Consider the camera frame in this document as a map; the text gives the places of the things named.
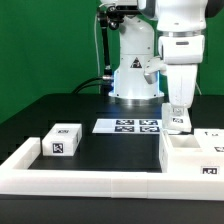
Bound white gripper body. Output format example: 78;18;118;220
158;35;205;108

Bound white cabinet door panel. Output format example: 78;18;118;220
194;129;224;153
161;103;192;132

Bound white cabinet body box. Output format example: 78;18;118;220
159;131;224;176

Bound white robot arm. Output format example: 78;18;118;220
97;0;224;112

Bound white cabinet top block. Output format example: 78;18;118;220
42;123;82;156

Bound white base tag sheet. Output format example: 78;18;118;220
93;119;162;134

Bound white U-shaped obstacle fence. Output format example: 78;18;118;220
0;137;224;201

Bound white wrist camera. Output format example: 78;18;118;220
144;56;166;84

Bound black cables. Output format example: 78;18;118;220
72;77;113;95

